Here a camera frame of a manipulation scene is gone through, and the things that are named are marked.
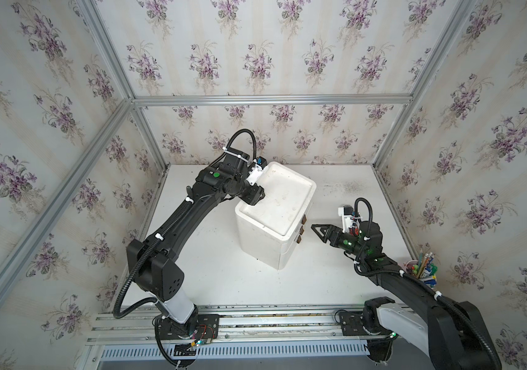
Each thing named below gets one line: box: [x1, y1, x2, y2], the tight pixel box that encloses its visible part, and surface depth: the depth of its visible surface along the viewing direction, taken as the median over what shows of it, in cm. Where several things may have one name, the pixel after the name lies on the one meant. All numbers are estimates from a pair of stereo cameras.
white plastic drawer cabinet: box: [234, 161, 317, 270], surface depth 76 cm
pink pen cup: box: [403, 251, 439, 289], surface depth 76 cm
